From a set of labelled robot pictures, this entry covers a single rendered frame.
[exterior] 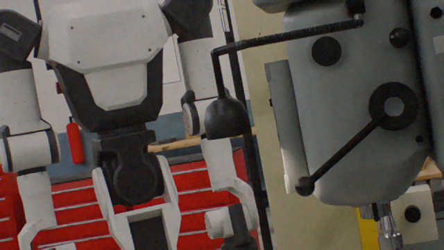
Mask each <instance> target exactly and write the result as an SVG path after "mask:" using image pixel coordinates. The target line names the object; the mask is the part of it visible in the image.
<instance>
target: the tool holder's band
mask: <svg viewBox="0 0 444 250"><path fill-rule="evenodd" d="M377 237H378V240H379V241H391V240H397V239H400V238H402V233H401V232H400V231H395V233H394V234H391V235H384V234H383V233H380V234H379V235H378V236H377Z"/></svg>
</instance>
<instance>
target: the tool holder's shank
mask: <svg viewBox="0 0 444 250"><path fill-rule="evenodd" d="M389 206H390V211H391V214H390V215H387V216H385V217H382V218H380V230H381V231H383V234H384V235H391V234H394V233H395V228H396V225H395V222H394V219H393V215H392V210H391V202H389Z"/></svg>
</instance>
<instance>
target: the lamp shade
mask: <svg viewBox="0 0 444 250"><path fill-rule="evenodd" d="M204 125H205V133H206V138H207V140H217V139H223V138H231V137H234V136H239V135H244V134H247V133H252V127H251V123H250V119H249V116H248V112H247V111H246V109H245V107H244V105H243V103H242V102H241V101H239V100H238V99H235V98H234V97H228V96H226V97H219V98H217V99H215V101H213V102H211V104H210V105H209V106H208V107H206V109H205V120H204Z"/></svg>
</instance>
